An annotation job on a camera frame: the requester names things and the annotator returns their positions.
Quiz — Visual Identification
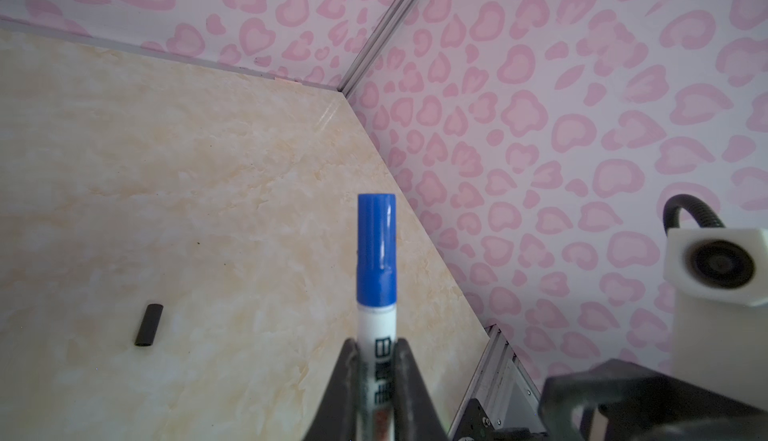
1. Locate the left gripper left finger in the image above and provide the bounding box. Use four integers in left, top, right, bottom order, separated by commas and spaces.
303, 338, 360, 441

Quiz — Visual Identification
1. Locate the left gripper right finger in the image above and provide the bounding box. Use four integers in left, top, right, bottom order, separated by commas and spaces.
392, 338, 448, 441

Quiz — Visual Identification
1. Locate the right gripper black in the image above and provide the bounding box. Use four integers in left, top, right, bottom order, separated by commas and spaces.
538, 359, 767, 440

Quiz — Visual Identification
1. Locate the blue pen cap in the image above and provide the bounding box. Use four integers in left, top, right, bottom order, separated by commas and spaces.
356, 194, 397, 308

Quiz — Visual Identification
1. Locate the black pen cap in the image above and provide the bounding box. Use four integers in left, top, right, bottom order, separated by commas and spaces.
134, 303, 164, 347

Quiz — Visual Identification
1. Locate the white marker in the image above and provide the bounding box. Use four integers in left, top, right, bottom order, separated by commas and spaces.
356, 304, 397, 441

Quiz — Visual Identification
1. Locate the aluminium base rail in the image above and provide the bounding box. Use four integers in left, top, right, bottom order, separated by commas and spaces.
448, 325, 548, 440

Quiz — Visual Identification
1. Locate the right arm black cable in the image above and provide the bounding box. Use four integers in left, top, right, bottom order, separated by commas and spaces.
662, 194, 727, 235

